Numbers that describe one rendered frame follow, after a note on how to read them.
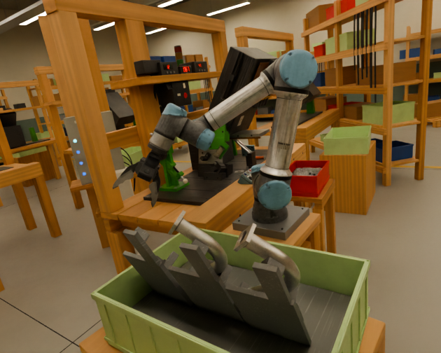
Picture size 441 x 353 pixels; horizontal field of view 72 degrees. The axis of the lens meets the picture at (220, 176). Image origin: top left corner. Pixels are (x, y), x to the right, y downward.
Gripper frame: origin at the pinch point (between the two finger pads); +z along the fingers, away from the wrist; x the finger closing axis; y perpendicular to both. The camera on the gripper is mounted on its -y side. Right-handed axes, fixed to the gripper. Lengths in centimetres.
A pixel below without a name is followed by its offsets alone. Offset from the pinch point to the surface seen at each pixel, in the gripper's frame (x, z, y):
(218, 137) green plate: -26, -32, 81
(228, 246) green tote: -36.0, -1.5, -7.9
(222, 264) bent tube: -26.2, -7.9, -41.8
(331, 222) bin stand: -112, -18, 70
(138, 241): -7.5, -2.5, -35.9
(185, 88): 5, -50, 96
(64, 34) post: 60, -41, 46
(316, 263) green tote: -55, -14, -28
